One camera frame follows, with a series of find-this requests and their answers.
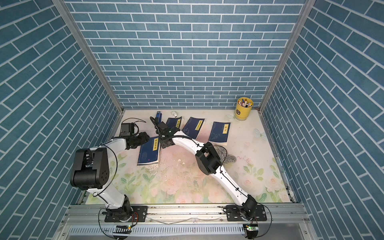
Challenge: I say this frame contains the blue book Zhuangzi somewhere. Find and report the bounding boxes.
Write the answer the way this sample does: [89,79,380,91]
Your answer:
[209,122,231,146]

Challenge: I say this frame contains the blue black stapler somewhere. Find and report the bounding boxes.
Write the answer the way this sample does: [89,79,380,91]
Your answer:
[155,111,162,123]

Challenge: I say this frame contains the grey striped cleaning cloth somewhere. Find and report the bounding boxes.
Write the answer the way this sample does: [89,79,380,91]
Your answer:
[214,146,237,164]

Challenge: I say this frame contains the blue book Mengxi notes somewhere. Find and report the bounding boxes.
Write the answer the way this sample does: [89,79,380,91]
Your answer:
[138,137,161,166]

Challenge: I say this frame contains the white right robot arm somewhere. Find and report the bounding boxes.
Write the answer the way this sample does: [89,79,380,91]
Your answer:
[150,117,259,221]

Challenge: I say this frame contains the yellow pen holder cup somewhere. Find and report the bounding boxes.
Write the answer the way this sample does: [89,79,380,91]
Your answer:
[235,97,254,121]

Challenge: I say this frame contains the blue book Hanfeizi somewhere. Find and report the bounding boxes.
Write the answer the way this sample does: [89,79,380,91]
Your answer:
[166,117,183,129]

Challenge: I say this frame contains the blue book Yuewei notes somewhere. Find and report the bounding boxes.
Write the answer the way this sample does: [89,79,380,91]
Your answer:
[182,117,205,139]

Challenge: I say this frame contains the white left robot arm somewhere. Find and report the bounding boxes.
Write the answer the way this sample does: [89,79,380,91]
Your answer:
[70,123,150,224]

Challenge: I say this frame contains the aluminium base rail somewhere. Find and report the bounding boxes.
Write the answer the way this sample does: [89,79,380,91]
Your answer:
[54,203,317,240]

